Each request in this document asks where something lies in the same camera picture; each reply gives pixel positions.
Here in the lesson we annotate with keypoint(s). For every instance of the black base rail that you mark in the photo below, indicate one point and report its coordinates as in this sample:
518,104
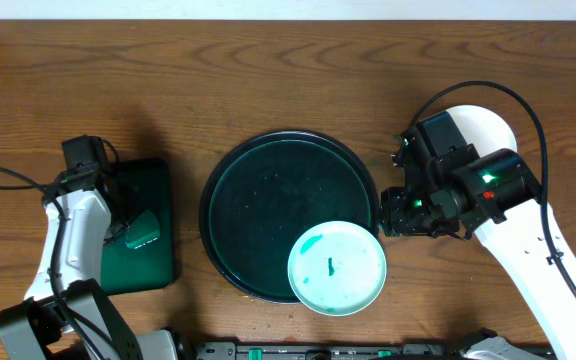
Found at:
233,351

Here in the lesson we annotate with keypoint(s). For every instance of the mint plate front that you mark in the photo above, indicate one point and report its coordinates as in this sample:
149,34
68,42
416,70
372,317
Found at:
337,268

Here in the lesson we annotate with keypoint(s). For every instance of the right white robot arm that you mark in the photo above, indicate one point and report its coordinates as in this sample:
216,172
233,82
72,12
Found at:
497,200

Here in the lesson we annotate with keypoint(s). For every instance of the green sponge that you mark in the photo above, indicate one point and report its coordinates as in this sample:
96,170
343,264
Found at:
143,230

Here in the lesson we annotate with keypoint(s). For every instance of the white plate with green stain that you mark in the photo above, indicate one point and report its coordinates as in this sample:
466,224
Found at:
483,128

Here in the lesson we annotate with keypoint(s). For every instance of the round dark green tray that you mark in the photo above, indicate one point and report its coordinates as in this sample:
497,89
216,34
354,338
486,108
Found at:
266,192

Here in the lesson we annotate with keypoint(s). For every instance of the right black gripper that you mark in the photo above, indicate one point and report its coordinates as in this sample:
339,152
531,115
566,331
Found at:
395,207

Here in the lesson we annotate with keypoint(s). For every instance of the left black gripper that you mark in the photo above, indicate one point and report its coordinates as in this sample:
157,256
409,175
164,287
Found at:
119,226

